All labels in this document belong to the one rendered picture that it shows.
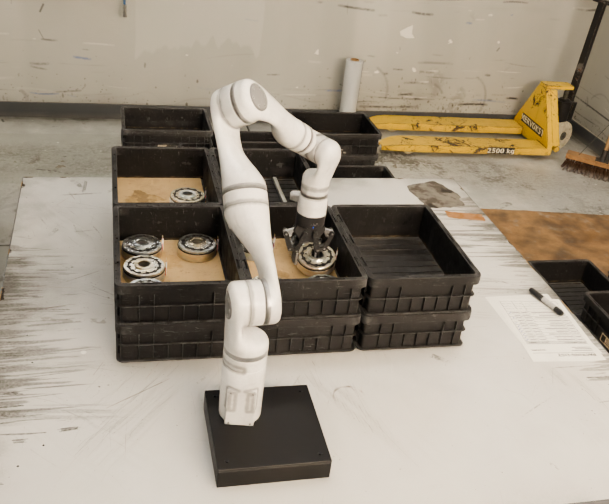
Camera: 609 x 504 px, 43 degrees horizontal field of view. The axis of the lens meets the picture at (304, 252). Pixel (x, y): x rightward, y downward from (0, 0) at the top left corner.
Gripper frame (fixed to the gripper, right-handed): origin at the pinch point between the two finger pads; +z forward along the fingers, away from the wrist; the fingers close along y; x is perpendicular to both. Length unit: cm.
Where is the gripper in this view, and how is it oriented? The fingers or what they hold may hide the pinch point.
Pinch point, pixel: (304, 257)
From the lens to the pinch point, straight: 205.3
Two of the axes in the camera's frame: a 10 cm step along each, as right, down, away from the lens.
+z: -1.2, 8.4, 5.2
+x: -2.0, -5.4, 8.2
